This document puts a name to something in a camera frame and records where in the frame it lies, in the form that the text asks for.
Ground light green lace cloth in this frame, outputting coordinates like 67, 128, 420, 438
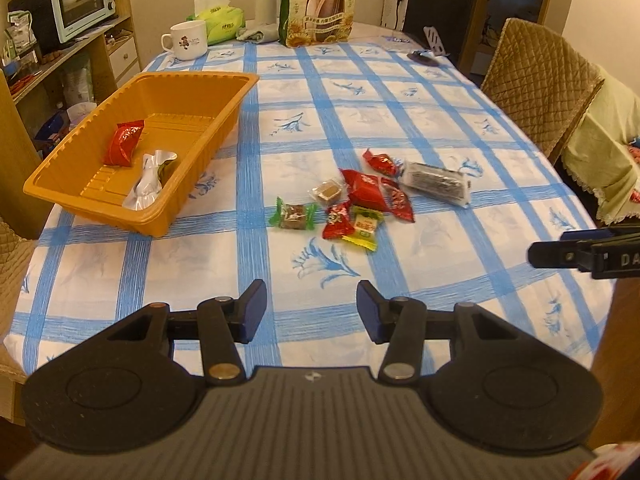
561, 64, 640, 226

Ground green brown candy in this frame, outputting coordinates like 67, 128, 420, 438
269, 197, 319, 231

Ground orange plastic tray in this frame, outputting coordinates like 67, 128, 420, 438
22, 71, 261, 238

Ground mint green toaster oven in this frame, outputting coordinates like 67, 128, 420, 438
48, 0, 119, 44

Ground white plastic bag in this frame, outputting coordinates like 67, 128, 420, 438
62, 54, 97, 112

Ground black white carton box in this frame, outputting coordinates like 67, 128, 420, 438
382, 0, 490, 59

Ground green white packets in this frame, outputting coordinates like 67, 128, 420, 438
4, 12, 40, 62

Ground quilted tan chair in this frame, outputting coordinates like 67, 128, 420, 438
479, 17, 605, 162

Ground green tissue pack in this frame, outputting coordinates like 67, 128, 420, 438
186, 0, 246, 46

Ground white phone stand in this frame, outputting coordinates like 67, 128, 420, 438
423, 25, 451, 57

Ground clear wrapped brown cube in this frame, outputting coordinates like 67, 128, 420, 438
307, 178, 347, 206

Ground long red snack packet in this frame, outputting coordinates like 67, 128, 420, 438
381, 177, 416, 224

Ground quilted tan chair cushion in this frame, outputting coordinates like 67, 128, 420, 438
0, 219, 52, 387

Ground grey cloth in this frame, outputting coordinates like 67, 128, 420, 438
235, 20, 280, 44

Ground large red snack packet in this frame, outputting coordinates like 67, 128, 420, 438
340, 168, 394, 213

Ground black sesame bar clear wrapper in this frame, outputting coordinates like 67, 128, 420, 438
399, 159, 474, 209

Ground white cartoon mug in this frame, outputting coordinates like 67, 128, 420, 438
160, 20, 209, 61

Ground silver foil snack packet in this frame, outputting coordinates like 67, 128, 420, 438
122, 149, 179, 211

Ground blue box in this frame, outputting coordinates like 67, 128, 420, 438
34, 111, 69, 142

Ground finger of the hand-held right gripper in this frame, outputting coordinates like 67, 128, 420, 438
527, 239, 594, 273
559, 226, 640, 242

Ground red snack packet white print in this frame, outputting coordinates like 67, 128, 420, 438
102, 120, 146, 167

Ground wooden board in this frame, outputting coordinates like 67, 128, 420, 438
0, 69, 44, 241

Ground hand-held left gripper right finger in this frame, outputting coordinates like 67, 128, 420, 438
355, 279, 517, 383

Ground yellow green snack packet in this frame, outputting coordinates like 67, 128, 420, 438
342, 205, 386, 251

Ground small red candy packet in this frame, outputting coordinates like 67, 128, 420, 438
362, 148, 402, 179
321, 199, 357, 241

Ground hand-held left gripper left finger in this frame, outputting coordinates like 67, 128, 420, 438
106, 279, 267, 387

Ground wooden cabinet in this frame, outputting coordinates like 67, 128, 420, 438
0, 0, 142, 161

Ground red white patterned clothing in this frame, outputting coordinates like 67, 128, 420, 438
569, 441, 640, 480

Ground red handled scissors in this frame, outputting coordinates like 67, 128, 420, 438
9, 72, 40, 95

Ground green sunflower seed bag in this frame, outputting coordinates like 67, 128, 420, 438
278, 0, 357, 49

